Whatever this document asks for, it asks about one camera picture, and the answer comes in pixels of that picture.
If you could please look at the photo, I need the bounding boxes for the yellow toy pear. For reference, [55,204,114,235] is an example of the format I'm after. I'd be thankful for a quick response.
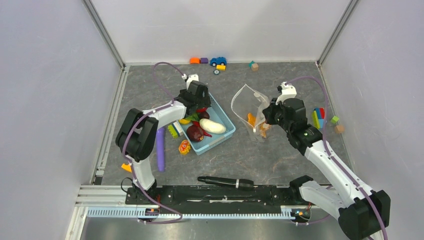
[178,118,192,125]

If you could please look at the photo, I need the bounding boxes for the white toy radish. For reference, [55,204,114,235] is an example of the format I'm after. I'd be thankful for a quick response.
[199,119,227,134]

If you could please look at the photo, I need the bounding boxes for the orange toy food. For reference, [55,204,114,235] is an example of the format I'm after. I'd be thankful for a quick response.
[247,113,271,139]

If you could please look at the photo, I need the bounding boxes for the clear polka dot zip bag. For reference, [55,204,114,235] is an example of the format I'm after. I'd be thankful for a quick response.
[230,84,270,142]

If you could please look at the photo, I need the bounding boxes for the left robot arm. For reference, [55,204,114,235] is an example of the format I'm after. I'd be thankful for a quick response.
[115,81,212,204]

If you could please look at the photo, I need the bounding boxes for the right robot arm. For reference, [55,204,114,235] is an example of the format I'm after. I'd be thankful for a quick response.
[262,98,391,240]

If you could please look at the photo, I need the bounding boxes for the dark plum toy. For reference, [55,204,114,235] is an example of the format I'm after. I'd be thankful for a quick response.
[198,111,210,120]

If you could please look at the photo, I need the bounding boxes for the light blue plastic basket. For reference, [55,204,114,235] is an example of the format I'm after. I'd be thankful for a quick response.
[174,94,236,156]

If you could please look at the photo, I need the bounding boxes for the multicolour brick block stack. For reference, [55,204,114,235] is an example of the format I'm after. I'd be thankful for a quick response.
[311,107,326,130]

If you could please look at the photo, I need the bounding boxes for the red toy chili pepper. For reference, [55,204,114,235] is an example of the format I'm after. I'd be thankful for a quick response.
[192,121,212,138]

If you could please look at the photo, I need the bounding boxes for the orange arch block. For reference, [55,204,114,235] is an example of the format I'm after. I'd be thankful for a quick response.
[189,57,201,64]

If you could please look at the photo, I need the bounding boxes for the purple cube block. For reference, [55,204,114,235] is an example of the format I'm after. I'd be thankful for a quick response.
[200,57,209,64]

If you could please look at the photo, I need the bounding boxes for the yellow brick block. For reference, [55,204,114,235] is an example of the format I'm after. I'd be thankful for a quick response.
[216,64,226,71]

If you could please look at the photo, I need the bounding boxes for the dark red toy beet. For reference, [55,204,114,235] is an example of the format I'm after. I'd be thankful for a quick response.
[185,125,204,143]

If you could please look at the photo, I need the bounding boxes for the green white brick block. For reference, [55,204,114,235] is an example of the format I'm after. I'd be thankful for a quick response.
[167,122,183,139]

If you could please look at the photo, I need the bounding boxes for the blue toy car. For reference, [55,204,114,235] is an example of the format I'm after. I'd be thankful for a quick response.
[209,57,227,67]

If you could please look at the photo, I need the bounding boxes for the green wooden cube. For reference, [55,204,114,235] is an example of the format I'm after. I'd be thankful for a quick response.
[330,115,340,125]

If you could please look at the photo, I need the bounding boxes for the tan wooden cube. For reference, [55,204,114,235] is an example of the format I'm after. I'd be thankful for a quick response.
[334,124,345,134]

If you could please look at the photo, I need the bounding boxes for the purple toy eggplant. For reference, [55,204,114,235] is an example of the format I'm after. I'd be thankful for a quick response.
[156,127,166,172]

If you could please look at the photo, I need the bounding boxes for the yellow orange toy fish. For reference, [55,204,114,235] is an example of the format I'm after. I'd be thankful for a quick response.
[178,139,191,155]

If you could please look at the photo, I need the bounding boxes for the tan and teal wooden blocks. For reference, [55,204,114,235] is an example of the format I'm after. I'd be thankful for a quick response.
[249,61,259,72]

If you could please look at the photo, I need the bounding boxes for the black marker pen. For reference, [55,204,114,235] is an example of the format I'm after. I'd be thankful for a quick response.
[197,176,254,191]

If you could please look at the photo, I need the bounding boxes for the orange cheese wedge toy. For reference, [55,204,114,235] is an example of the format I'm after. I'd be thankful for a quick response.
[121,163,132,173]

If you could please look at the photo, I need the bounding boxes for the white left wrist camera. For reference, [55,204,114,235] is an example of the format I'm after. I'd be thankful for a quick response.
[181,73,199,89]

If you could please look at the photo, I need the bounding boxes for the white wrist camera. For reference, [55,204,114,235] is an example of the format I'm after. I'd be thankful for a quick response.
[181,73,199,89]
[275,82,297,105]

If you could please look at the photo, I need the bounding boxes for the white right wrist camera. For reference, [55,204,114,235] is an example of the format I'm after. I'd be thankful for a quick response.
[275,82,297,105]

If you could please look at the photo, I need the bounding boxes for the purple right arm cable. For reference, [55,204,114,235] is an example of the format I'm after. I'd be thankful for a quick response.
[286,75,389,240]

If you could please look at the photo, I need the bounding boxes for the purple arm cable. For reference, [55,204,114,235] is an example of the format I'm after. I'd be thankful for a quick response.
[286,75,389,240]
[120,61,188,225]

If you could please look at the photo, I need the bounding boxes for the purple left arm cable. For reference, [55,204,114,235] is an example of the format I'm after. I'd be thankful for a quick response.
[120,61,188,225]

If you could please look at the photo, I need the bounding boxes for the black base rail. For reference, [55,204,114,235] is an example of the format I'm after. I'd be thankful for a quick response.
[125,185,311,215]

